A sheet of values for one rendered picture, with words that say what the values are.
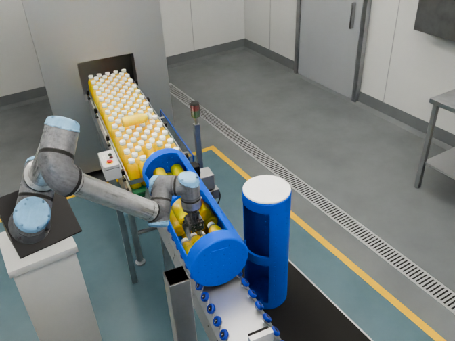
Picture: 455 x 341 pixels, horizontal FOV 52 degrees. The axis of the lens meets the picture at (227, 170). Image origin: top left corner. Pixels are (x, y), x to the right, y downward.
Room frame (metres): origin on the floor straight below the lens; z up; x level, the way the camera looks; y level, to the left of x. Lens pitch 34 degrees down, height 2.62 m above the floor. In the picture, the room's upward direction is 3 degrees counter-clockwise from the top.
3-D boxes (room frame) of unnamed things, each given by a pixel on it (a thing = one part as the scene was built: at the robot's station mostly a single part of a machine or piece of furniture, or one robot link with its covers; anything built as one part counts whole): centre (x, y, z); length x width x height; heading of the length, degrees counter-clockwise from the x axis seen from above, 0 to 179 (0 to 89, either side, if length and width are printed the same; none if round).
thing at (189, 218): (1.67, 0.17, 1.25); 0.09 x 0.08 x 0.12; 22
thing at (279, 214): (2.17, -0.22, 0.59); 0.28 x 0.28 x 0.88
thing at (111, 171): (2.48, 0.74, 1.05); 0.20 x 0.10 x 0.10; 22
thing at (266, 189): (2.17, -0.22, 1.03); 0.28 x 0.28 x 0.01
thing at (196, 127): (2.88, 0.20, 0.55); 0.04 x 0.04 x 1.10; 22
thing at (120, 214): (2.48, 0.74, 0.50); 0.04 x 0.04 x 1.00; 22
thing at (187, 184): (1.68, 0.17, 1.42); 0.10 x 0.09 x 0.12; 82
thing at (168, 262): (2.31, 0.43, 0.31); 0.06 x 0.06 x 0.63; 22
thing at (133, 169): (2.45, 0.59, 0.99); 0.07 x 0.07 x 0.19
